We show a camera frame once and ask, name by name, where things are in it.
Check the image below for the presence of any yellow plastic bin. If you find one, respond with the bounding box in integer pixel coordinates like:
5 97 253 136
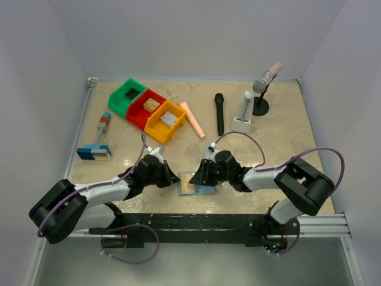
144 100 186 144

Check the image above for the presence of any block in yellow bin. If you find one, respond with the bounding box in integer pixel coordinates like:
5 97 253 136
160 111 177 128

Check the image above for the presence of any pink microphone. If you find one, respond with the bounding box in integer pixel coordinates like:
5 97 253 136
179 101 205 139

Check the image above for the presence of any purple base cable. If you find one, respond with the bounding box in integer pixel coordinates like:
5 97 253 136
100 223 161 264

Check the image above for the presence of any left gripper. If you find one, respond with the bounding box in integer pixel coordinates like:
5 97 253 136
143 160 180 188

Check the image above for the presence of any block in red bin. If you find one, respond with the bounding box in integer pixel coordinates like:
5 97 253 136
143 98 160 113

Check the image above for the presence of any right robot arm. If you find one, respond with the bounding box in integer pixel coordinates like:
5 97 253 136
189 150 335 236

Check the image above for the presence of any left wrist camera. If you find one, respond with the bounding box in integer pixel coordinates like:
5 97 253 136
145 145 165 163

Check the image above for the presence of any black microphone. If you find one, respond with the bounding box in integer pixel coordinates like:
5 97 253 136
214 93 224 136

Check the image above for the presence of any red plastic bin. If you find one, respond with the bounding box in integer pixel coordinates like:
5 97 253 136
126 89 167 130

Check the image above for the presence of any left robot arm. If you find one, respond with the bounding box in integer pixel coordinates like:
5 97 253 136
29 154 180 244

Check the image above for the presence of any black microphone stand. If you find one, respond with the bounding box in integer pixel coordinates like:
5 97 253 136
252 79 269 116

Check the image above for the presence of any sage green card holder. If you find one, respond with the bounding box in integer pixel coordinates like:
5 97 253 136
178 172 217 197

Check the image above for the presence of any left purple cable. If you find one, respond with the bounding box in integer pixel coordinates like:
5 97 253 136
36 133 148 238

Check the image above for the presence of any grey metronome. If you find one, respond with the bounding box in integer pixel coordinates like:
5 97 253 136
230 91 255 133

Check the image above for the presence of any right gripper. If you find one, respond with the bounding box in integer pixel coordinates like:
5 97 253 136
189 158 232 186

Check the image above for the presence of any green plastic bin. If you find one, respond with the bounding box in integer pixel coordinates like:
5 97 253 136
108 78 148 118

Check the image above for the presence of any glitter microphone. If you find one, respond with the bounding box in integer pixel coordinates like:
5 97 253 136
252 62 283 94

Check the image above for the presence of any aluminium frame rail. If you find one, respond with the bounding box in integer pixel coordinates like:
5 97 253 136
22 77 99 286

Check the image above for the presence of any tan credit card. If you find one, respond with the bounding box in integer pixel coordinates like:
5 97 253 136
180 173 196 195

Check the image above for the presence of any toy block hammer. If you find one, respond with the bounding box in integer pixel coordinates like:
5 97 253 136
76 112 112 161

